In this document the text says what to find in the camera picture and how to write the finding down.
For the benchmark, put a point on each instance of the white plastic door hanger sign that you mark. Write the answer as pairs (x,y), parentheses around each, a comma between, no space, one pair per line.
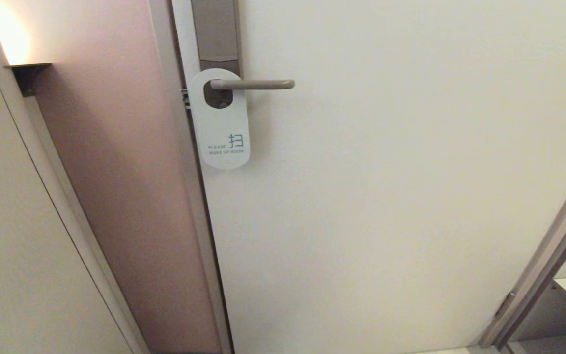
(221,125)

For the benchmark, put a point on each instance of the white room door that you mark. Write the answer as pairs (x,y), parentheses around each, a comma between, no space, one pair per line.
(386,196)

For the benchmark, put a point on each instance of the metal door latch bolt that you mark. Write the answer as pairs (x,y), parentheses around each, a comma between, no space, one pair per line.
(184,96)

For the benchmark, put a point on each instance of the brown metal door lock plate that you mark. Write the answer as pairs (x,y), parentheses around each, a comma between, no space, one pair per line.
(214,29)

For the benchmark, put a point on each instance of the grey metal hinge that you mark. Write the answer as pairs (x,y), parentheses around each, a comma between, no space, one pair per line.
(505,304)

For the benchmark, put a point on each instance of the grey wardrobe bottom board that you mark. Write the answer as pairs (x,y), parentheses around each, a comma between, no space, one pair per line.
(558,344)

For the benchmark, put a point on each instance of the dark wall light bracket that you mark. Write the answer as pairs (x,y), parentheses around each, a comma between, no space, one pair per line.
(27,73)

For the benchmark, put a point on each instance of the grey wardrobe frame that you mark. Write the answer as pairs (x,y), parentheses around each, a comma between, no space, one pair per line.
(548,255)

